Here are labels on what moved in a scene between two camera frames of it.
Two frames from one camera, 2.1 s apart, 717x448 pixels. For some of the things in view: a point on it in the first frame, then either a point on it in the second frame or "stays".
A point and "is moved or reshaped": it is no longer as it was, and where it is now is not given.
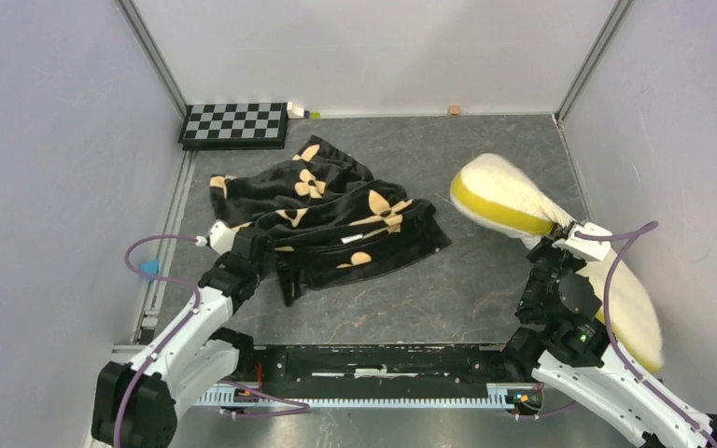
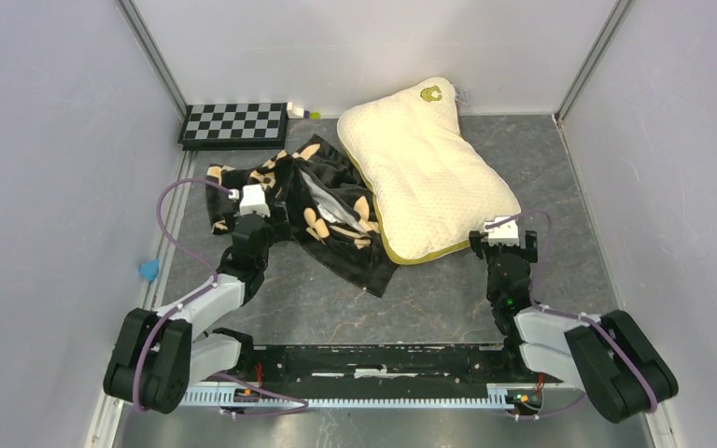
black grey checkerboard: [242, 126] stays
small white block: [295, 111] stays
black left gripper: [268, 259] → [277, 231]
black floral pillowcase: [327, 219] is moved or reshaped
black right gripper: [545, 244] → [528, 253]
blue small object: [150, 267] stays
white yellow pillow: [495, 192] → [431, 189]
